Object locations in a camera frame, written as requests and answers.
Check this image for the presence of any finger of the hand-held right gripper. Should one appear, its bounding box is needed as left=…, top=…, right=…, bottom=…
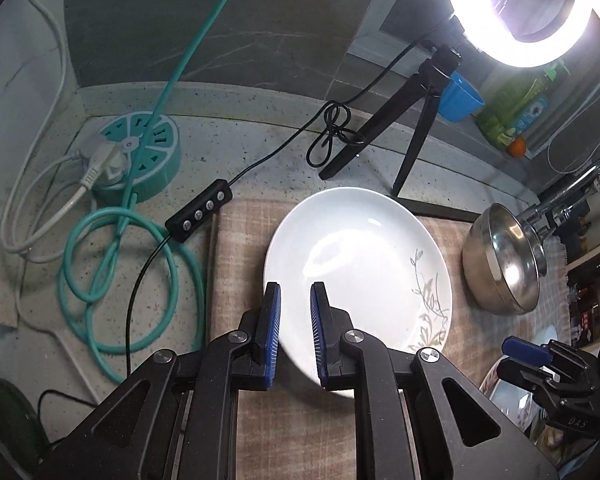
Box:
left=496, top=357, right=581, bottom=402
left=501, top=337, right=600, bottom=377

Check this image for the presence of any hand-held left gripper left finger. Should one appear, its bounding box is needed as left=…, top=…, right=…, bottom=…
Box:
left=32, top=282, right=283, bottom=480

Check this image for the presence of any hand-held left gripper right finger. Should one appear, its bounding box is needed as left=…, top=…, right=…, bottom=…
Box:
left=310, top=282, right=561, bottom=480

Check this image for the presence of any light blue bowl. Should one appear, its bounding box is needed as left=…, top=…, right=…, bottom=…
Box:
left=490, top=325, right=561, bottom=426

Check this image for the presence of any white plate with leaf print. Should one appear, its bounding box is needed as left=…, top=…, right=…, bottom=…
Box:
left=263, top=187, right=453, bottom=400

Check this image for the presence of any stainless steel bowl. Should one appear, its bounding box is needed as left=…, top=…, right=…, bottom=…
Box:
left=462, top=203, right=548, bottom=316

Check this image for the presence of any beige checked cloth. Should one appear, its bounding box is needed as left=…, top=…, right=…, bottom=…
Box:
left=212, top=197, right=573, bottom=480

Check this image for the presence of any chrome faucet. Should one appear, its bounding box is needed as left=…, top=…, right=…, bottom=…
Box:
left=517, top=156, right=600, bottom=241

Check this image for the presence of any round teal power strip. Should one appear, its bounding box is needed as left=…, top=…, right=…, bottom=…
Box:
left=82, top=112, right=183, bottom=206

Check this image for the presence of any green bottle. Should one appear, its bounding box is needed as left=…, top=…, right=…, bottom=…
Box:
left=475, top=60, right=573, bottom=148

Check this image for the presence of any blue plastic cup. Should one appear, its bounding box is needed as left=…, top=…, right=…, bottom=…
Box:
left=437, top=71, right=486, bottom=123

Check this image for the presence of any dark green round object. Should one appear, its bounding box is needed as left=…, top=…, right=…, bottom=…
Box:
left=0, top=377, right=48, bottom=466

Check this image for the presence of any black cable with switch box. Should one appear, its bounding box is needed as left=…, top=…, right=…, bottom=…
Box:
left=37, top=35, right=436, bottom=456

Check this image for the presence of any thin white wire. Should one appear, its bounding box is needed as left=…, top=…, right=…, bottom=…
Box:
left=547, top=105, right=600, bottom=173

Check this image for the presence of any teal power cable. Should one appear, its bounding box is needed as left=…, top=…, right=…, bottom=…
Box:
left=57, top=0, right=256, bottom=383

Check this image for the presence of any white plug with cable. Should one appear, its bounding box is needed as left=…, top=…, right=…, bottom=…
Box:
left=0, top=0, right=133, bottom=346

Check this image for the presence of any white ring light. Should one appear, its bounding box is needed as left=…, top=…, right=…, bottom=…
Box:
left=437, top=0, right=593, bottom=68

